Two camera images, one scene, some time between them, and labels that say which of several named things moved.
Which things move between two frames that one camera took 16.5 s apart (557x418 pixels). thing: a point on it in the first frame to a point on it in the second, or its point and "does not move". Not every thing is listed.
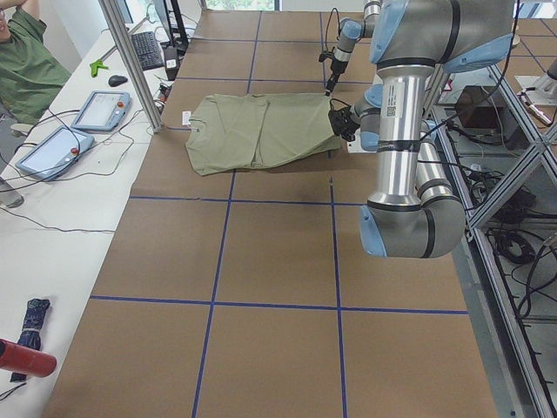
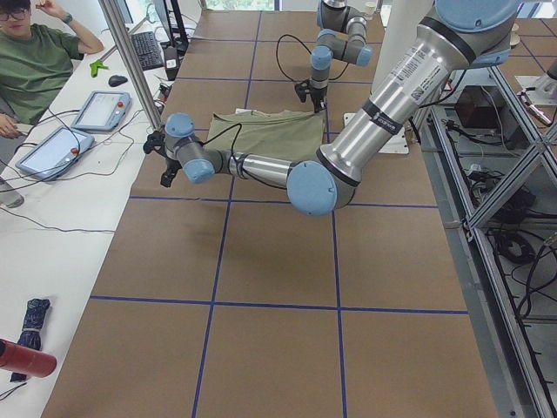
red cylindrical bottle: (23, 360) does not move
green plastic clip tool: (94, 65) does not move
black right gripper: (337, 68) to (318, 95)
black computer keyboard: (148, 51) does not move
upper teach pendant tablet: (101, 111) does not move
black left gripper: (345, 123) to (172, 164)
